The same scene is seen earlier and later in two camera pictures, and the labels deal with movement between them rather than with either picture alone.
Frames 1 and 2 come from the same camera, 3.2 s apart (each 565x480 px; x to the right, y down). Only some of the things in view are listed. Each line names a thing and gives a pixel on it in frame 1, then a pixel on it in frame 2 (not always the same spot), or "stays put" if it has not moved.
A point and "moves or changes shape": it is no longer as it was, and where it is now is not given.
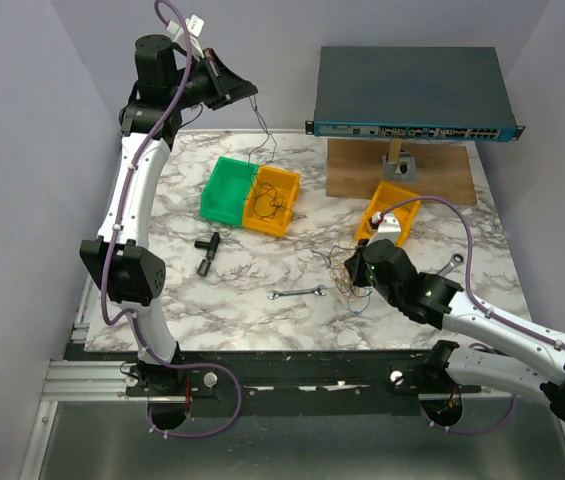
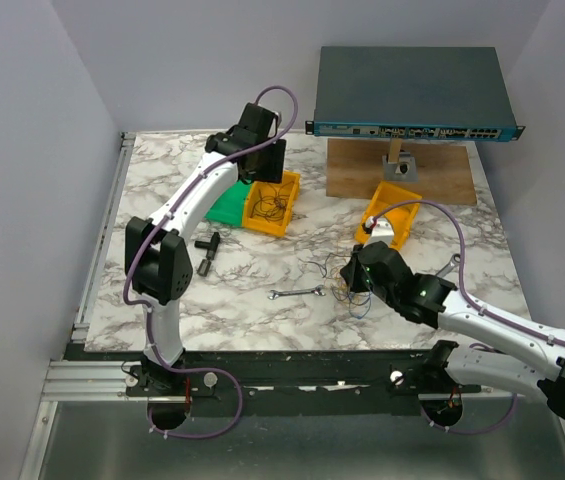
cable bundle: (356, 298) moves or changes shape
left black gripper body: (197, 87) → (268, 166)
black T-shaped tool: (212, 246) stays put
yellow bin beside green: (273, 194) stays put
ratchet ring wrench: (455, 260) stays put
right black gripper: (355, 262) stays put
